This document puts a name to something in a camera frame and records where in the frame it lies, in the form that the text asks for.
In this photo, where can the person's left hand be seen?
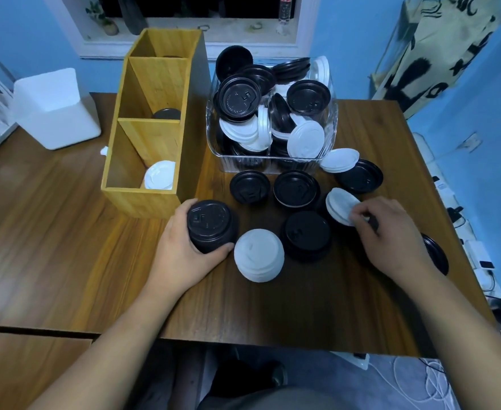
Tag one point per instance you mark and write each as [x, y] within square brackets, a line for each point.
[173, 260]

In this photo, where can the person's right hand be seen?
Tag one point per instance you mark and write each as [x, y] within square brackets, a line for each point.
[395, 243]

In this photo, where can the wooden three-compartment organizer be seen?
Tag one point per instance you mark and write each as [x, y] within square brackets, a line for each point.
[139, 202]

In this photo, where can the white domed cup lid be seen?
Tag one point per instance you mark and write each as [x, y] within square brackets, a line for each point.
[259, 256]

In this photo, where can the short stack of black lids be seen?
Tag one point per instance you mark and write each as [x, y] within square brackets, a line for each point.
[306, 230]

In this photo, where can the pile of black and white cup lids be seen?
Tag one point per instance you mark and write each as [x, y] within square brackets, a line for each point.
[237, 100]

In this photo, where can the person's left forearm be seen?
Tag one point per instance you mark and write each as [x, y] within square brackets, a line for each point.
[105, 354]

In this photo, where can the person's right forearm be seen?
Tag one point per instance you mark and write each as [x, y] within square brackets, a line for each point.
[468, 345]

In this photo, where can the white foam box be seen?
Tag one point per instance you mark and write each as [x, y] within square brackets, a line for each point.
[58, 115]

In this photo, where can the white power adapter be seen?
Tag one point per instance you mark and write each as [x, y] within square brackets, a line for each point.
[353, 360]

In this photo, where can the crumpled white tissue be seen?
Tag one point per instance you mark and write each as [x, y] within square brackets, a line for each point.
[104, 151]

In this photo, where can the clear plastic container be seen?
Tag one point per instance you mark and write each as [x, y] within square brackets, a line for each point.
[332, 123]

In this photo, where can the dark shoe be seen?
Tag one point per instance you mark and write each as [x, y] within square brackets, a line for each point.
[279, 374]

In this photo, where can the grey shirt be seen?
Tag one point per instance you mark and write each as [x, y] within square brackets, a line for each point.
[276, 401]

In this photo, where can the cream tote bag black print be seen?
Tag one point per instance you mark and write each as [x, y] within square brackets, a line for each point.
[438, 51]

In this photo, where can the small potted plant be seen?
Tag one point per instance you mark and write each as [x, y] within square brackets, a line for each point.
[110, 27]

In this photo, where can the dark glass vase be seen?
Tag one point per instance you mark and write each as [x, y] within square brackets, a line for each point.
[133, 17]

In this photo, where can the clear plastic water bottle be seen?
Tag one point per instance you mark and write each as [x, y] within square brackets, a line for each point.
[285, 10]

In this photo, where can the white wall socket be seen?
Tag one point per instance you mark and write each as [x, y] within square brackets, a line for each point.
[470, 142]

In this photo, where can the white window frame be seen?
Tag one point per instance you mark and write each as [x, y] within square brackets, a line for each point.
[190, 44]

